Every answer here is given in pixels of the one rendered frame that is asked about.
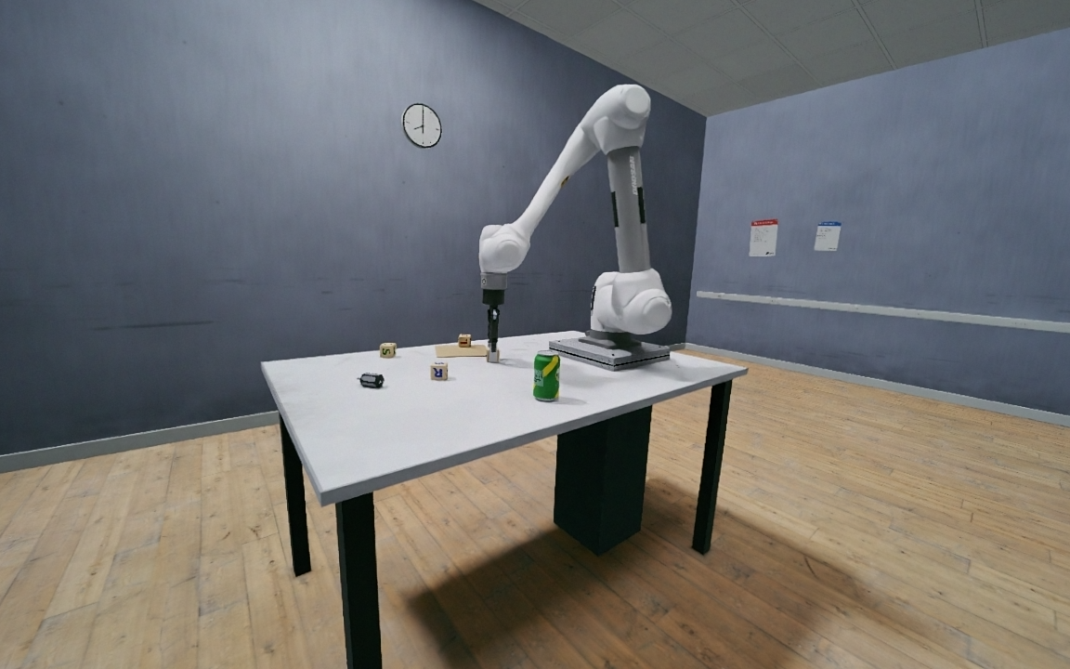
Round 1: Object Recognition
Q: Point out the tan flat mat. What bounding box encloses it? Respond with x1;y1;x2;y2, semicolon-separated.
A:
435;345;486;358

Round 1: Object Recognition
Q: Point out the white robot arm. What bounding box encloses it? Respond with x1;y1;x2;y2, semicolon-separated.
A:
479;85;672;349

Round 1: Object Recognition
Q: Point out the green and yellow drink can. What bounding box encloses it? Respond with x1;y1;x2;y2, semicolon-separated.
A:
533;350;561;401

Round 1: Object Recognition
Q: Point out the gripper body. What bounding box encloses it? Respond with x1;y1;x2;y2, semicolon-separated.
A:
482;289;504;314

